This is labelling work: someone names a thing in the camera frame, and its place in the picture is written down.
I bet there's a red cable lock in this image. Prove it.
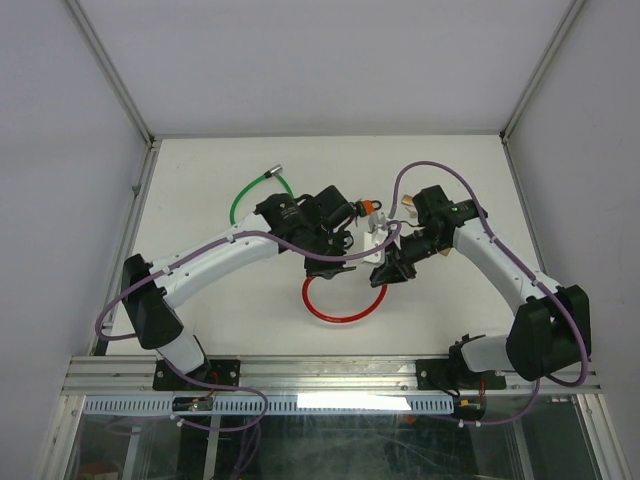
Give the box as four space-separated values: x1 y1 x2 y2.
301 278 388 325

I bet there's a small brass long-shackle padlock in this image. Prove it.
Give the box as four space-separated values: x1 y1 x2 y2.
401 195 416 213

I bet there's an orange black padlock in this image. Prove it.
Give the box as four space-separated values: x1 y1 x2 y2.
352 199 382 218

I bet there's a green cable lock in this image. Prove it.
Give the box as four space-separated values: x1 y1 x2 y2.
228 164 293 224

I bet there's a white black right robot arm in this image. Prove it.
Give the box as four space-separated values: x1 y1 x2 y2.
369 186 591 387

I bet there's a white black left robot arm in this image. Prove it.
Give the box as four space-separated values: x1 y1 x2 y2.
121 185 356 389

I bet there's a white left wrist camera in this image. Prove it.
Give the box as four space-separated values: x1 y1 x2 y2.
360 210 391 266

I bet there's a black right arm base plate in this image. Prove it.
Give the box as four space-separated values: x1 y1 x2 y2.
415 358 506 392

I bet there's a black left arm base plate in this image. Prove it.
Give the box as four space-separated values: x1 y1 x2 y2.
152 356 241 392

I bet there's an aluminium mounting rail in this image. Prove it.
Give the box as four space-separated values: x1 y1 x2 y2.
62 353 601 396

